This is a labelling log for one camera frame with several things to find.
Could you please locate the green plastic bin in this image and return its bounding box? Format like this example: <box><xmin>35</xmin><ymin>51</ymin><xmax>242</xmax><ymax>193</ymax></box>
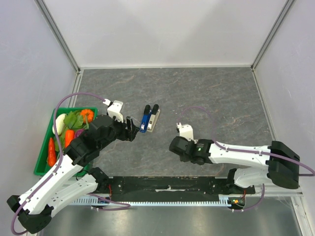
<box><xmin>34</xmin><ymin>107</ymin><xmax>98</xmax><ymax>176</ymax></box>

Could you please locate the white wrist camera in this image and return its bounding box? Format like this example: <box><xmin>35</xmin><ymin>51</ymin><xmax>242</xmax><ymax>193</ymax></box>
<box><xmin>176</xmin><ymin>122</ymin><xmax>194</xmax><ymax>141</ymax></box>
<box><xmin>103</xmin><ymin>99</ymin><xmax>124</xmax><ymax>123</ymax></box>

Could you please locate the orange toy pumpkin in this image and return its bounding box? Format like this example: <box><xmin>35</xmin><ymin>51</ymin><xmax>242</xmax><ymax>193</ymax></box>
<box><xmin>80</xmin><ymin>109</ymin><xmax>95</xmax><ymax>123</ymax></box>

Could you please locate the blue stapler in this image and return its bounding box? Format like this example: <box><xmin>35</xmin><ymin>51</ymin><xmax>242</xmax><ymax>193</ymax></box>
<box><xmin>140</xmin><ymin>105</ymin><xmax>151</xmax><ymax>133</ymax></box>

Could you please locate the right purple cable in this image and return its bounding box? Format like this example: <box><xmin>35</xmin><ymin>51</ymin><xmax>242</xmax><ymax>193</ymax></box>
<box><xmin>177</xmin><ymin>106</ymin><xmax>315</xmax><ymax>212</ymax></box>

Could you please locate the green toy leafy vegetable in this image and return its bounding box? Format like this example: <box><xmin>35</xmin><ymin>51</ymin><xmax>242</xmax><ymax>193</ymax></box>
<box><xmin>63</xmin><ymin>110</ymin><xmax>84</xmax><ymax>129</ymax></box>

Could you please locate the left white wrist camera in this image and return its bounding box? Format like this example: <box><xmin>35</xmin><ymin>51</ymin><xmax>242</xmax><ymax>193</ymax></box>
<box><xmin>103</xmin><ymin>99</ymin><xmax>124</xmax><ymax>123</ymax></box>

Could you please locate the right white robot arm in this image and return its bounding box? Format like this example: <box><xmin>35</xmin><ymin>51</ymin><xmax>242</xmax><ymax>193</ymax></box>
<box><xmin>169</xmin><ymin>136</ymin><xmax>300</xmax><ymax>194</ymax></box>

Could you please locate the purple cable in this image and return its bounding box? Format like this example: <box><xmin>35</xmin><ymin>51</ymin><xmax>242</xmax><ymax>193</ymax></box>
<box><xmin>177</xmin><ymin>106</ymin><xmax>315</xmax><ymax>212</ymax></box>
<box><xmin>11</xmin><ymin>92</ymin><xmax>132</xmax><ymax>234</ymax></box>

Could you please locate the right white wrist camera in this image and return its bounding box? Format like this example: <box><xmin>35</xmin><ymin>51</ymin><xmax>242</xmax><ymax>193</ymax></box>
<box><xmin>176</xmin><ymin>122</ymin><xmax>194</xmax><ymax>141</ymax></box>

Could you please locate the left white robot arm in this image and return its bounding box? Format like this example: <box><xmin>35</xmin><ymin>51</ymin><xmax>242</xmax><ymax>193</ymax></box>
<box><xmin>7</xmin><ymin>115</ymin><xmax>139</xmax><ymax>234</ymax></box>

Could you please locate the orange toy carrot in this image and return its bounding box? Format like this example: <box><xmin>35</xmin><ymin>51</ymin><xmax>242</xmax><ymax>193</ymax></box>
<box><xmin>64</xmin><ymin>129</ymin><xmax>75</xmax><ymax>148</ymax></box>

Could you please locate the light blue cable duct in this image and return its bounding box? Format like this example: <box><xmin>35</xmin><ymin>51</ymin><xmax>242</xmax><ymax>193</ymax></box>
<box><xmin>71</xmin><ymin>194</ymin><xmax>243</xmax><ymax>206</ymax></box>

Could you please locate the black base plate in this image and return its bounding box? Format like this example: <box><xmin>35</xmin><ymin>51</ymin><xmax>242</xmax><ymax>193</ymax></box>
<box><xmin>96</xmin><ymin>177</ymin><xmax>255</xmax><ymax>203</ymax></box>

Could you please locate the white toy eggplant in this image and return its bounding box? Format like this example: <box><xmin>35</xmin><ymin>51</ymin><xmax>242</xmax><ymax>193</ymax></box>
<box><xmin>56</xmin><ymin>113</ymin><xmax>66</xmax><ymax>136</ymax></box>

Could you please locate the beige black stapler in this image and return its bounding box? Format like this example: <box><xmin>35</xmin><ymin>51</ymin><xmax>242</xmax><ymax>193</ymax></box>
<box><xmin>147</xmin><ymin>104</ymin><xmax>160</xmax><ymax>132</ymax></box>

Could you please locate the red toy chili pepper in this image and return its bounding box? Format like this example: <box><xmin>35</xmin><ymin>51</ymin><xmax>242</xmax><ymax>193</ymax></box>
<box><xmin>47</xmin><ymin>138</ymin><xmax>57</xmax><ymax>167</ymax></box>

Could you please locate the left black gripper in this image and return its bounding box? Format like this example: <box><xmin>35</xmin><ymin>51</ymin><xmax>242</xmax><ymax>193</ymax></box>
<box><xmin>98</xmin><ymin>114</ymin><xmax>140</xmax><ymax>149</ymax></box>

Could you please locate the purple toy onion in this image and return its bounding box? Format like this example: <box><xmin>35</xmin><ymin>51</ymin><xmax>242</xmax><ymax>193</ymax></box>
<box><xmin>74</xmin><ymin>129</ymin><xmax>84</xmax><ymax>138</ymax></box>

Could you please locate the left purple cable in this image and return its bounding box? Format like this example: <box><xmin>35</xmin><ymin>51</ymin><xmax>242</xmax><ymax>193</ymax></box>
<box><xmin>11</xmin><ymin>92</ymin><xmax>132</xmax><ymax>234</ymax></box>

